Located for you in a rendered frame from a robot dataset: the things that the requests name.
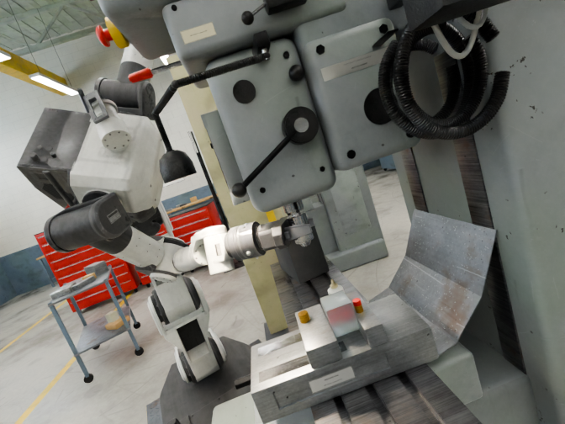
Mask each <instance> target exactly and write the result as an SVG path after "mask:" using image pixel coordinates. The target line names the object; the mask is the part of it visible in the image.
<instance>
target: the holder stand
mask: <svg viewBox="0 0 565 424"><path fill-rule="evenodd" d="M311 229H312V232H313V235H314V239H313V240H311V243H310V245H308V246H301V245H300V244H296V243H295V240H292V242H291V244H290V245H289V247H288V248H284V249H281V250H279V249H278V248H276V249H274V250H275V252H276V254H277V259H278V261H279V263H280V266H281V269H282V270H283V271H285V272H286V273H287V274H288V275H290V276H291V277H292V278H294V279H295V280H296V281H297V282H299V283H300V284H302V283H304V282H306V281H308V280H310V279H312V278H315V277H317V276H319V275H321V274H322V273H325V272H328V271H329V268H328V265H327V262H326V260H325V255H324V253H323V250H322V246H321V244H320V241H319V237H318V234H317V231H316V229H315V226H313V227H311Z"/></svg>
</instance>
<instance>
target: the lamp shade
mask: <svg viewBox="0 0 565 424"><path fill-rule="evenodd" d="M159 165H160V173H161V176H162V179H163V181H164V183H170V182H173V181H176V180H178V179H181V178H185V177H187V176H190V175H193V174H195V173H197V171H196V169H195V166H194V165H193V161H192V160H191V158H190V157H189V156H188V155H187V153H186V152H184V151H179V150H170V151H167V152H166V153H165V154H163V155H162V157H161V159H160V160H159Z"/></svg>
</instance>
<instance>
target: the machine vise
mask: <svg viewBox="0 0 565 424"><path fill-rule="evenodd" d="M346 296H347V297H348V299H349V300H350V302H351V304H352V307H353V310H354V312H355V315H356V319H357V322H358V325H359V327H360V329H359V330H357V331H353V332H350V333H348V334H345V335H343V336H341V337H337V338H336V340H337V341H338V344H339V347H340V350H341V354H342V357H343V359H340V360H338V361H335V362H333V363H329V364H326V365H325V366H322V367H319V368H316V369H312V368H311V365H310V363H309V359H308V356H307V354H306V352H305V348H304V343H303V339H302V337H301V333H300V330H299V329H298V330H296V331H292V332H289V333H287V334H285V335H282V336H279V337H276V338H273V339H271V340H269V341H266V342H262V343H260V344H257V345H255V346H253V347H251V397H252V399H253V401H254V403H255V405H256V408H257V411H258V413H259V416H260V418H261V421H262V423H263V424H267V423H268V422H271V421H275V420H277V419H279V418H282V417H285V416H288V415H291V414H293V413H295V412H298V411H301V410H303V409H306V408H309V407H310V406H313V405H317V404H319V403H322V402H324V401H327V400H330V399H333V398H335V397H337V396H340V395H343V394H346V393H348V392H351V391H353V390H357V389H360V388H361V387H364V386H366V385H369V384H372V383H375V382H378V381H379V380H382V379H386V378H388V377H391V376H393V375H395V374H399V373H402V372H403V371H406V370H409V369H411V368H415V367H417V366H420V365H422V364H424V363H428V362H430V361H433V360H435V359H438V358H439V355H438V352H437V349H436V344H435V340H434V337H433V334H432V331H431V328H430V326H429V325H428V324H427V323H426V322H425V321H424V320H422V319H421V318H420V317H419V316H418V315H417V314H416V313H415V312H414V311H413V310H412V309H411V308H409V307H408V306H407V305H406V304H405V303H404V302H403V301H402V300H401V299H400V298H399V297H398V296H397V295H396V294H392V295H389V296H388V297H385V298H382V299H379V300H376V301H373V302H372V303H369V304H366V302H365V301H364V300H363V299H362V297H361V296H360V295H359V294H358V293H357V292H356V291H353V292H350V293H349V294H346ZM355 298H359V299H360V300H361V302H362V307H363V309H364V311H363V312H362V313H356V311H355V308H354V305H353V303H352V301H353V300H354V299H355Z"/></svg>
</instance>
